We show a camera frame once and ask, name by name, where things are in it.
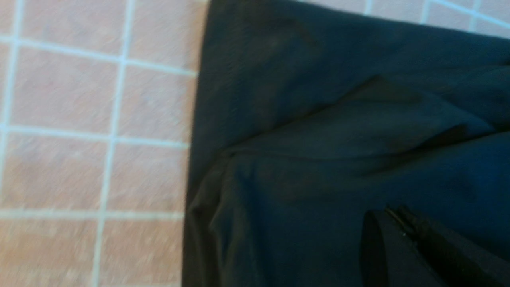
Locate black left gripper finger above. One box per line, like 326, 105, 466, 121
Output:
359, 206, 510, 287

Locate pink checkered tablecloth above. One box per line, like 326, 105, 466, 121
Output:
1, 0, 509, 287

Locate dark gray long-sleeve shirt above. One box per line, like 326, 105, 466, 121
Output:
181, 0, 510, 287

